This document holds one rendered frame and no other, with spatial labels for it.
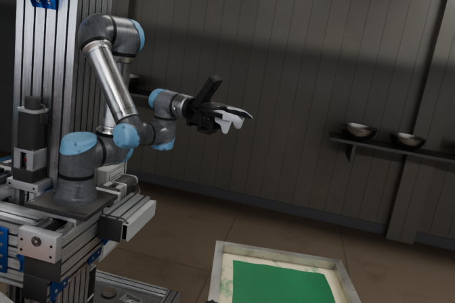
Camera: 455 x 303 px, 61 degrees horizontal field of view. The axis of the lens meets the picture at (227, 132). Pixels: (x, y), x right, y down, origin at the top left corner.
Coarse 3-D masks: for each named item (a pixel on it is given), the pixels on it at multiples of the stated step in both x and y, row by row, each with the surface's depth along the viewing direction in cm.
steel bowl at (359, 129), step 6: (342, 126) 410; (348, 126) 401; (354, 126) 431; (360, 126) 430; (366, 126) 426; (348, 132) 403; (354, 132) 398; (360, 132) 396; (366, 132) 395; (372, 132) 398; (354, 138) 404; (360, 138) 401; (366, 138) 401
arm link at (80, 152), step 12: (84, 132) 137; (60, 144) 131; (72, 144) 128; (84, 144) 129; (96, 144) 134; (60, 156) 130; (72, 156) 128; (84, 156) 130; (96, 156) 133; (60, 168) 131; (72, 168) 129; (84, 168) 131
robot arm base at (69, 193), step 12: (60, 180) 131; (72, 180) 130; (84, 180) 132; (60, 192) 130; (72, 192) 130; (84, 192) 132; (96, 192) 138; (60, 204) 130; (72, 204) 130; (84, 204) 132
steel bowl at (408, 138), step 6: (396, 132) 421; (396, 138) 398; (402, 138) 392; (408, 138) 419; (414, 138) 416; (420, 138) 410; (396, 144) 402; (402, 144) 395; (408, 144) 391; (414, 144) 390; (420, 144) 391
